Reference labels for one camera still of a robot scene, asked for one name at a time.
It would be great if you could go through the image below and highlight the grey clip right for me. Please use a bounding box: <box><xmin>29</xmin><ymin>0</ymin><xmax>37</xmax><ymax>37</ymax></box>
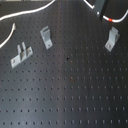
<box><xmin>105</xmin><ymin>27</ymin><xmax>120</xmax><ymax>52</ymax></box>

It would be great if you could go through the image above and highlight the grey clip middle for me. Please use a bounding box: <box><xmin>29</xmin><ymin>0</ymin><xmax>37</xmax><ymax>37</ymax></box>
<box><xmin>40</xmin><ymin>27</ymin><xmax>53</xmax><ymax>49</ymax></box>

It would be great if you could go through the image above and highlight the white cable with red band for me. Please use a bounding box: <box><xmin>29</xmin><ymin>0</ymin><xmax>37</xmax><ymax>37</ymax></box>
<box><xmin>0</xmin><ymin>0</ymin><xmax>128</xmax><ymax>49</ymax></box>

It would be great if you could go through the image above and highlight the grey clip left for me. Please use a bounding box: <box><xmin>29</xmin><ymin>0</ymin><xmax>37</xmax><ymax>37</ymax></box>
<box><xmin>10</xmin><ymin>43</ymin><xmax>33</xmax><ymax>68</ymax></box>

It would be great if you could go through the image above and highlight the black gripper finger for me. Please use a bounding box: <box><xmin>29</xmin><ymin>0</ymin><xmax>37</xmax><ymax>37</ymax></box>
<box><xmin>94</xmin><ymin>0</ymin><xmax>108</xmax><ymax>18</ymax></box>

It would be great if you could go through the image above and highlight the grey clip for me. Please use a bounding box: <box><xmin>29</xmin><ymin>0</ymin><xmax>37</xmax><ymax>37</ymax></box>
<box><xmin>105</xmin><ymin>27</ymin><xmax>120</xmax><ymax>52</ymax></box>
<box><xmin>40</xmin><ymin>27</ymin><xmax>53</xmax><ymax>49</ymax></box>
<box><xmin>10</xmin><ymin>43</ymin><xmax>33</xmax><ymax>68</ymax></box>

